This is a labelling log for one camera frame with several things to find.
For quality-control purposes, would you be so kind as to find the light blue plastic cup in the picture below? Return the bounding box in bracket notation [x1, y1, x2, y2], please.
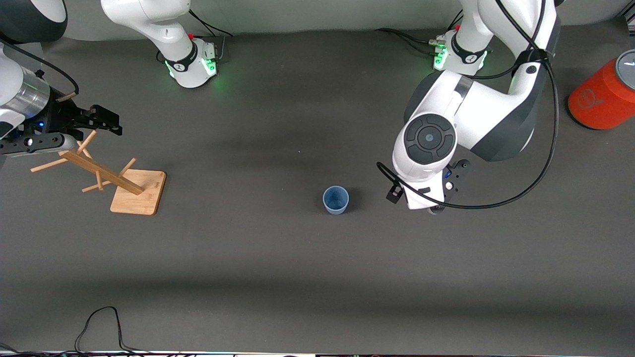
[323, 186, 350, 215]

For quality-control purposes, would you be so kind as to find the bamboo cup rack with pegs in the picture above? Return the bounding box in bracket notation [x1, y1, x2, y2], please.
[31, 92, 167, 216]

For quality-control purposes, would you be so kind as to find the orange cylindrical can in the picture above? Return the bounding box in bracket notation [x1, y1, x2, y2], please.
[568, 49, 635, 131]

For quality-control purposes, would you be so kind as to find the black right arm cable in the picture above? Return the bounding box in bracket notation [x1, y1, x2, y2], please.
[0, 37, 80, 96]

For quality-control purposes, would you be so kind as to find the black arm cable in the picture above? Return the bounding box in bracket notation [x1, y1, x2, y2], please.
[0, 37, 80, 96]
[376, 0, 560, 210]

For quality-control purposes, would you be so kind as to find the black right base cable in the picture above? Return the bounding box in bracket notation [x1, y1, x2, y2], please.
[189, 6, 234, 62]

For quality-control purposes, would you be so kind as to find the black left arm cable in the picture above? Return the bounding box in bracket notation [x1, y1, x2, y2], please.
[376, 0, 560, 210]

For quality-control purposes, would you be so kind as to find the thin black looped cable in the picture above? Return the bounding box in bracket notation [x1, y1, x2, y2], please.
[74, 306, 150, 354]

